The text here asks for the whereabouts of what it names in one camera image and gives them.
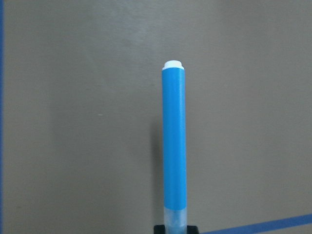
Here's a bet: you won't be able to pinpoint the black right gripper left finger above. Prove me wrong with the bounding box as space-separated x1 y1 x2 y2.
153 225 166 234

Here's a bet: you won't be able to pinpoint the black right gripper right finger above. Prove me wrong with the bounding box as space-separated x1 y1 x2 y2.
187 225 198 234

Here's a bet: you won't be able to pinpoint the blue marker pen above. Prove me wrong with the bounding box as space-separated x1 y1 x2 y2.
162 60 187 234

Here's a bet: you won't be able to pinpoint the brown paper table cover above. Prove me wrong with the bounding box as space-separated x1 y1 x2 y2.
3 0 312 234

